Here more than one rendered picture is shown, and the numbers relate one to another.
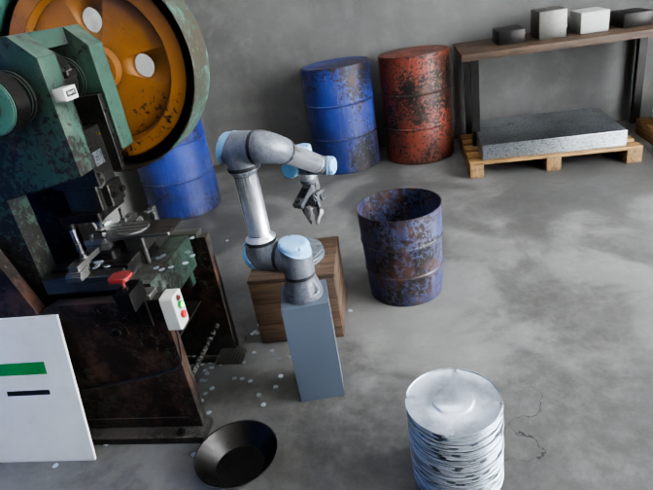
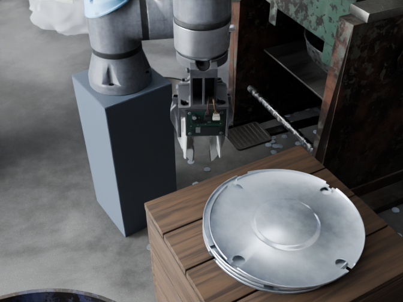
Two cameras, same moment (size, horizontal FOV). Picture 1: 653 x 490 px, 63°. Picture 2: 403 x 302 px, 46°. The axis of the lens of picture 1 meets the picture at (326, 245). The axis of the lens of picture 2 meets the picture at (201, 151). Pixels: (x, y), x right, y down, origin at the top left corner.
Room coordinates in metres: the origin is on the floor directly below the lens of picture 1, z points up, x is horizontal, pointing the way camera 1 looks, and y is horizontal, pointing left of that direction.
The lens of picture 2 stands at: (2.68, -0.32, 1.06)
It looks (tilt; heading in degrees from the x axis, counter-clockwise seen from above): 40 degrees down; 143
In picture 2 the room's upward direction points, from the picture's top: straight up
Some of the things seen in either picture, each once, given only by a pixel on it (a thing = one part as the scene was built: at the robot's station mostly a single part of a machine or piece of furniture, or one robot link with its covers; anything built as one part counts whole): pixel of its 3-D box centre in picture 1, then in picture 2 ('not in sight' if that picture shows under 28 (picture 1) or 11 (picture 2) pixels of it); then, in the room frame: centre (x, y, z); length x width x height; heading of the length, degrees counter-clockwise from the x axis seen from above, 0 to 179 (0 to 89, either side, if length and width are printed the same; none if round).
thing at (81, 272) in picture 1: (82, 258); not in sight; (1.76, 0.87, 0.76); 0.17 x 0.06 x 0.10; 169
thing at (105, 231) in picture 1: (106, 236); not in sight; (1.93, 0.83, 0.76); 0.15 x 0.09 x 0.05; 169
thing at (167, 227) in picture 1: (150, 242); not in sight; (1.89, 0.67, 0.72); 0.25 x 0.14 x 0.14; 79
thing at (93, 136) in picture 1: (89, 166); not in sight; (1.92, 0.80, 1.04); 0.17 x 0.15 x 0.30; 79
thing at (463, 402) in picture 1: (452, 400); not in sight; (1.23, -0.30, 0.31); 0.29 x 0.29 x 0.01
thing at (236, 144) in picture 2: (181, 362); (310, 121); (1.90, 0.71, 0.14); 0.59 x 0.10 x 0.05; 79
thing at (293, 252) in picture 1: (294, 256); (116, 13); (1.77, 0.12, 0.62); 0.13 x 0.12 x 0.14; 62
